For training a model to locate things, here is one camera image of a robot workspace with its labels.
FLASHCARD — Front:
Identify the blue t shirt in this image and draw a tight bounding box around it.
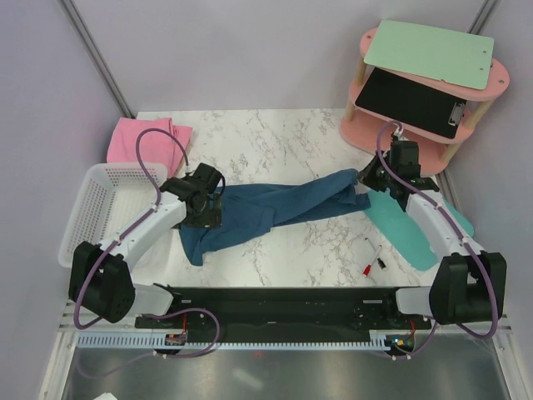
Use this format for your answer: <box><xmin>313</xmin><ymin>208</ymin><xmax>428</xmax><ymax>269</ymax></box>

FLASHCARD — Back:
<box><xmin>180</xmin><ymin>169</ymin><xmax>371</xmax><ymax>267</ymax></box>

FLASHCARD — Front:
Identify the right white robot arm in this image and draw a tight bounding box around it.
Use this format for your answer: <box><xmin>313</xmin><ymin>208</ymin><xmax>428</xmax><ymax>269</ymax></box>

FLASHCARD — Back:
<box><xmin>357</xmin><ymin>152</ymin><xmax>507</xmax><ymax>338</ymax></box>

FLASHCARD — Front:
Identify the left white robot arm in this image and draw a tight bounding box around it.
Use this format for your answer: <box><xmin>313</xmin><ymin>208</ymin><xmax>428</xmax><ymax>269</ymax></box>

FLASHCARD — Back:
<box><xmin>68</xmin><ymin>171</ymin><xmax>226</xmax><ymax>330</ymax></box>

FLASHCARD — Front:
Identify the pink three tier shelf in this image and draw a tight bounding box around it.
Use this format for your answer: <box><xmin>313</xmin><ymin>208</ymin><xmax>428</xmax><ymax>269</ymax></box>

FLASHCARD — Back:
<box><xmin>340</xmin><ymin>28</ymin><xmax>510</xmax><ymax>176</ymax></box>

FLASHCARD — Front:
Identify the pink folded t shirt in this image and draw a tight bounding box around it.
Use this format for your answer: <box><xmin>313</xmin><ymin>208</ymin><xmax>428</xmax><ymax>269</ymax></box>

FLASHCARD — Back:
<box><xmin>107</xmin><ymin>117</ymin><xmax>193</xmax><ymax>178</ymax></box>

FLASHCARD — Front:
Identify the black clipboard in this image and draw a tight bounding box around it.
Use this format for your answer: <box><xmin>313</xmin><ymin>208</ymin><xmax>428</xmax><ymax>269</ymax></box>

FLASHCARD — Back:
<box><xmin>355</xmin><ymin>68</ymin><xmax>466</xmax><ymax>139</ymax></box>

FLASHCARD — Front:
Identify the teal cutting board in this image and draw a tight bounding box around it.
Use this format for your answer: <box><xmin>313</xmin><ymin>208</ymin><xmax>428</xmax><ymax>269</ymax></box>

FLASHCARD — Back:
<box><xmin>363</xmin><ymin>191</ymin><xmax>476</xmax><ymax>273</ymax></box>

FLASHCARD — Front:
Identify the black cap marker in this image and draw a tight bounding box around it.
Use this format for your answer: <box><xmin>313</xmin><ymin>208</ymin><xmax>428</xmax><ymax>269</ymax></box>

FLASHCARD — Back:
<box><xmin>364</xmin><ymin>237</ymin><xmax>383</xmax><ymax>276</ymax></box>

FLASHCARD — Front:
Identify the white plastic basket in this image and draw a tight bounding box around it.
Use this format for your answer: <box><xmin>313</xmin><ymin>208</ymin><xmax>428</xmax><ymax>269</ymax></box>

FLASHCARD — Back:
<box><xmin>58</xmin><ymin>162</ymin><xmax>156</xmax><ymax>268</ymax></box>

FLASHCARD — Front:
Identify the red cap marker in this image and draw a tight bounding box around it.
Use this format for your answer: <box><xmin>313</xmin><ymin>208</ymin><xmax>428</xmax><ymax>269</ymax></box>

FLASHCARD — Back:
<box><xmin>363</xmin><ymin>246</ymin><xmax>382</xmax><ymax>277</ymax></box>

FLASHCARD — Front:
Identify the green clipboard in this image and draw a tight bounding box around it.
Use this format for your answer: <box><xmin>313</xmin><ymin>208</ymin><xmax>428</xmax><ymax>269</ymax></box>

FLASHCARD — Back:
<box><xmin>365</xmin><ymin>20</ymin><xmax>494</xmax><ymax>90</ymax></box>

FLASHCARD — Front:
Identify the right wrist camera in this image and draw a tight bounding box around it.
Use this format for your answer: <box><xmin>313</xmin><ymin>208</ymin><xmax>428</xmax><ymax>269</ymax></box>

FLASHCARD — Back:
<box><xmin>389</xmin><ymin>141</ymin><xmax>421</xmax><ymax>180</ymax></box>

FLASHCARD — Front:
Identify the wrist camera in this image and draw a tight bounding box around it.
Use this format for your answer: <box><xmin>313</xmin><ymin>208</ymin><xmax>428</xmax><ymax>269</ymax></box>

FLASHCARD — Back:
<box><xmin>192</xmin><ymin>162</ymin><xmax>226</xmax><ymax>194</ymax></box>
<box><xmin>389</xmin><ymin>141</ymin><xmax>421</xmax><ymax>180</ymax></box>

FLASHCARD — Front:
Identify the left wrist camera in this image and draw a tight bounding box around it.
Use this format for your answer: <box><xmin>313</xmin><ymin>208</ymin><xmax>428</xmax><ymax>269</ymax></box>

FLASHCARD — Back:
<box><xmin>192</xmin><ymin>162</ymin><xmax>226</xmax><ymax>194</ymax></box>

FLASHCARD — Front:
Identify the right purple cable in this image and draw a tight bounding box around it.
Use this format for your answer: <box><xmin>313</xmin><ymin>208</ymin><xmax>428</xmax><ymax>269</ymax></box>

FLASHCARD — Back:
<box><xmin>376</xmin><ymin>120</ymin><xmax>500</xmax><ymax>338</ymax></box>

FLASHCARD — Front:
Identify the purple cable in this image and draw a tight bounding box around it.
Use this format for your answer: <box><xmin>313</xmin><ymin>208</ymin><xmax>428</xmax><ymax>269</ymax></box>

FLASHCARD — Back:
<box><xmin>72</xmin><ymin>128</ymin><xmax>191</xmax><ymax>332</ymax></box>
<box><xmin>376</xmin><ymin>120</ymin><xmax>500</xmax><ymax>338</ymax></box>

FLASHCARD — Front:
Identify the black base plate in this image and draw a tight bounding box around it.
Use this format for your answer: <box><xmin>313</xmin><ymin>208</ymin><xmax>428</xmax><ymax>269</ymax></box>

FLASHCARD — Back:
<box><xmin>134</xmin><ymin>285</ymin><xmax>432</xmax><ymax>334</ymax></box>

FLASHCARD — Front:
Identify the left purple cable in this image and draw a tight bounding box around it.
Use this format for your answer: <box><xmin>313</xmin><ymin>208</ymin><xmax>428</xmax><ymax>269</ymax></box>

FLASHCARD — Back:
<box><xmin>72</xmin><ymin>128</ymin><xmax>191</xmax><ymax>332</ymax></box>

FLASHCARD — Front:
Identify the white cable duct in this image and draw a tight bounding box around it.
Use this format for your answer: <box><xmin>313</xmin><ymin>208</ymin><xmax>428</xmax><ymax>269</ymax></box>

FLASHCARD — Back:
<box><xmin>76</xmin><ymin>332</ymin><xmax>391</xmax><ymax>351</ymax></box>

